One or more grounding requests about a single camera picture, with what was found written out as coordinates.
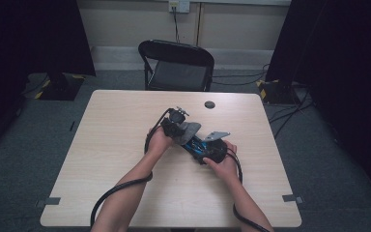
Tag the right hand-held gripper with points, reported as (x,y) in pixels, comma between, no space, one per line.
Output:
(215,151)

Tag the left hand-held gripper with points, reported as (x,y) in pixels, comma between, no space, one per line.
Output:
(173,127)

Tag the person's right hand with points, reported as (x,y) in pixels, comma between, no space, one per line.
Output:
(227,167)

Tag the person's left hand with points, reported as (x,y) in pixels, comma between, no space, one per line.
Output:
(157,143)

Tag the round grey table cap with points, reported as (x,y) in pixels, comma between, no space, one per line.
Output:
(209,104)

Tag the black folding chair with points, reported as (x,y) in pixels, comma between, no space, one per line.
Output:
(177,74)

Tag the black stand base striped tape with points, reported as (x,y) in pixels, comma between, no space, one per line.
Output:
(61,88)
(277,92)

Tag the grey tape marker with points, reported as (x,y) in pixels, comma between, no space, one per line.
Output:
(50,201)
(291,198)

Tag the black curtain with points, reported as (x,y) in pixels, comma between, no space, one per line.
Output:
(29,32)
(351,64)

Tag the white wall outlet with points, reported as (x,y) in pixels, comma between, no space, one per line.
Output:
(178,5)

